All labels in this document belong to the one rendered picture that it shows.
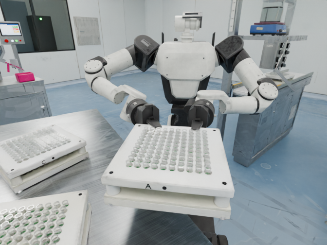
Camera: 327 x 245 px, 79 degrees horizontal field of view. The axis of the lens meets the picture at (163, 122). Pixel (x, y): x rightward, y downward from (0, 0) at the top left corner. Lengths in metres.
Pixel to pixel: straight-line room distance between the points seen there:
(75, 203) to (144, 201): 0.19
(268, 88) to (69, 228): 0.79
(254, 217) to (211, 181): 1.41
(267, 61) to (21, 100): 2.51
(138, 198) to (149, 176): 0.05
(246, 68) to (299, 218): 1.31
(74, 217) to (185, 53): 0.74
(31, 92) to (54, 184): 2.12
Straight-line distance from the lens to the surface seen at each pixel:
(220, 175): 0.40
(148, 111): 0.59
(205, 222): 1.43
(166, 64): 0.95
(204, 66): 0.94
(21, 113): 2.79
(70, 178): 0.74
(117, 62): 0.97
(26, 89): 2.75
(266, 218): 1.82
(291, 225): 1.85
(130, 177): 0.39
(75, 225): 0.49
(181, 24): 0.99
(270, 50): 1.72
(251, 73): 0.95
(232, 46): 1.00
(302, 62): 5.28
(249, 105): 0.84
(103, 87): 0.85
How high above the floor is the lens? 1.26
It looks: 24 degrees down
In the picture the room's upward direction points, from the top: straight up
